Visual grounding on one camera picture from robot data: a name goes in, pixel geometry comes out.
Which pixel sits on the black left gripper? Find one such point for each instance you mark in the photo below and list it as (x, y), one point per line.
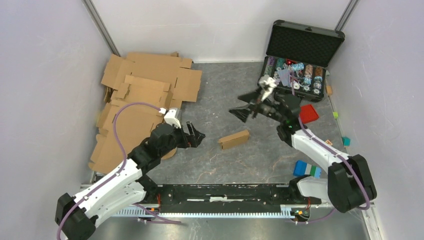
(193, 139)

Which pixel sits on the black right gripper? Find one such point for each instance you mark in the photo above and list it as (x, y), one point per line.
(242, 113)

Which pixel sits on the brown cardboard box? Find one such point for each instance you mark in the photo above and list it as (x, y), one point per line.
(234, 140)

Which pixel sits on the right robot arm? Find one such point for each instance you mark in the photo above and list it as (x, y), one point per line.
(349, 184)

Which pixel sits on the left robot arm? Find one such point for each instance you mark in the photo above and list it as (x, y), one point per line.
(79, 215)

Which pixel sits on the red flat box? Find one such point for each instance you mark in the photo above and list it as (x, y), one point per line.
(308, 114)

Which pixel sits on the stack of flat cardboard boxes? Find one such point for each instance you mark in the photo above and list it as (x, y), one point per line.
(137, 86)

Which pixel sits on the black poker chip case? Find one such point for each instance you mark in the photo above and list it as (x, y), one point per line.
(297, 56)

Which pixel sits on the blue block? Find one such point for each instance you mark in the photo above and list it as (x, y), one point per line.
(302, 168)

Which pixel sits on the small orange wooden block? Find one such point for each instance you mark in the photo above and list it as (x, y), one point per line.
(329, 90)

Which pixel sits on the wooden letter cube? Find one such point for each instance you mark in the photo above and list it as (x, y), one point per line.
(329, 142)

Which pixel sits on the green cube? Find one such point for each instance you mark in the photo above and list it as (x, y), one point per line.
(335, 114)

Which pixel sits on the teal cube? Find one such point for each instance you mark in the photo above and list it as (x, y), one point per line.
(346, 141)

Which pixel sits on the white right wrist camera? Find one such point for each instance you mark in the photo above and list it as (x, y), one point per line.
(267, 85)

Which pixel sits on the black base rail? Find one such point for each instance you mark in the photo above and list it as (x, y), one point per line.
(230, 198)

